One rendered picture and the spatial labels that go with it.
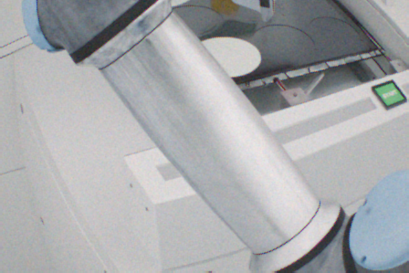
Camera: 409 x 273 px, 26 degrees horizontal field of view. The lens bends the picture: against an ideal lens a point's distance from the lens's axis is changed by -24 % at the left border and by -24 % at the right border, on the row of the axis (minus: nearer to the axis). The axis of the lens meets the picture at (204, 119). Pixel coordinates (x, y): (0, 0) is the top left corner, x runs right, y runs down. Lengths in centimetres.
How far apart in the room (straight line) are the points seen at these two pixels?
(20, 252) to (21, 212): 14
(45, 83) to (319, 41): 46
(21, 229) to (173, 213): 88
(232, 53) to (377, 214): 70
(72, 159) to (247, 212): 61
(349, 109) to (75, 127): 44
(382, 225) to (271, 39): 74
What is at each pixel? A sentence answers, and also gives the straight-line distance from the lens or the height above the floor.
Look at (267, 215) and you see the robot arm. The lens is 96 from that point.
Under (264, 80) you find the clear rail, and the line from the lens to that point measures 153.
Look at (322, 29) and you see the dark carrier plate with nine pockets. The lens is 167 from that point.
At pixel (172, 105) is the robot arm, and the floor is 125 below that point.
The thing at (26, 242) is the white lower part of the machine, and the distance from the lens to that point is 213.
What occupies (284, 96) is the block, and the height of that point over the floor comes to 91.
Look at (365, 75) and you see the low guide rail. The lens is 167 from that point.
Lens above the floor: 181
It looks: 39 degrees down
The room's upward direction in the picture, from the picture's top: straight up
